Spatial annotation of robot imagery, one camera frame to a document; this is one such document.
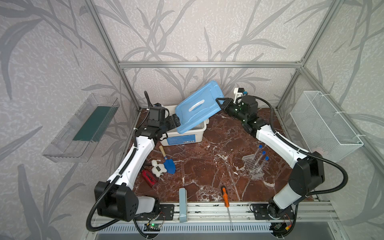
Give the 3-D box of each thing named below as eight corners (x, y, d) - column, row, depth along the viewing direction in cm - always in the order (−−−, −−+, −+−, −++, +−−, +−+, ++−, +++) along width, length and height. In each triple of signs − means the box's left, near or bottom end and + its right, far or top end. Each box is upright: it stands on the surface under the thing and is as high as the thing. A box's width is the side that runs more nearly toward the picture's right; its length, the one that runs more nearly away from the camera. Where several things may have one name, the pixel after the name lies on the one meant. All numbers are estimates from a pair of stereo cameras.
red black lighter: (141, 174, 87) (139, 172, 85) (148, 169, 89) (146, 167, 87) (151, 187, 83) (149, 186, 80) (158, 181, 85) (157, 180, 82)
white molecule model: (156, 178, 86) (154, 176, 83) (148, 165, 91) (147, 163, 88) (167, 171, 89) (166, 169, 86) (159, 159, 94) (158, 156, 91)
